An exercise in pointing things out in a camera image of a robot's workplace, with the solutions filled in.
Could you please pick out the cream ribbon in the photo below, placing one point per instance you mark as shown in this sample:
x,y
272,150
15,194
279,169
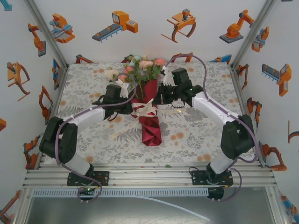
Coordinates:
x,y
142,108

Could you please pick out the fake white rose stem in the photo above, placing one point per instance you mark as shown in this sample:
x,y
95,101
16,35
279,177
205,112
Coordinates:
x,y
111,74

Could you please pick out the fake pink rose stem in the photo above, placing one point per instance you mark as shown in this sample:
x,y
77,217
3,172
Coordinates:
x,y
159,61

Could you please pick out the dark red wrapping paper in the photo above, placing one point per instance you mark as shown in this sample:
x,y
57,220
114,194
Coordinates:
x,y
150,133

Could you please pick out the fake peach rose stem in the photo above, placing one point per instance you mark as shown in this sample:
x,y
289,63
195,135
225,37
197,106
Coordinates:
x,y
146,63

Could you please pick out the fake coral rose stem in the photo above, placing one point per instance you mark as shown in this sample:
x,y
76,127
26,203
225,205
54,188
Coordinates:
x,y
129,69

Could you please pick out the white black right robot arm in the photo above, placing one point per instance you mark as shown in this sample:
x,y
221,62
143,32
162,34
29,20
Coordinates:
x,y
210,107

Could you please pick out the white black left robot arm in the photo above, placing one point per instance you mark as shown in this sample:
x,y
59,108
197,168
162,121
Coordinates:
x,y
88,115

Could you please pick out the floral print tablecloth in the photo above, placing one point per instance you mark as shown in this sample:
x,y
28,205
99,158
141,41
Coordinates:
x,y
187,144

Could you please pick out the black controller board green light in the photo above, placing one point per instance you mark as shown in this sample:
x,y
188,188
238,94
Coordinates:
x,y
87,191

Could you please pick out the white plastic tube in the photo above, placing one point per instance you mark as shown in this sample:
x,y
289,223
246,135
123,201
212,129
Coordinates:
x,y
177,206

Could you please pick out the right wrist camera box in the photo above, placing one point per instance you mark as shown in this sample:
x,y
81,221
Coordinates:
x,y
168,77

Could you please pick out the aluminium side rail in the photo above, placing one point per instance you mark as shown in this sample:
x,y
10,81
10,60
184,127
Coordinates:
x,y
236,81
58,91

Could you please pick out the aluminium table rail frame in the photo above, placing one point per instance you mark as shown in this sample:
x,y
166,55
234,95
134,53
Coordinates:
x,y
149,177

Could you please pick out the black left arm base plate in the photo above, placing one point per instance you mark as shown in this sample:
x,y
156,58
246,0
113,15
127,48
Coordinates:
x,y
102,178

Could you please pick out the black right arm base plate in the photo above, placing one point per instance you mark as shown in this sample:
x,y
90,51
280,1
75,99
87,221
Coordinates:
x,y
198,178

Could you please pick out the aluminium frame post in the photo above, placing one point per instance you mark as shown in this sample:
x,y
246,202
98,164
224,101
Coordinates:
x,y
47,33
253,31

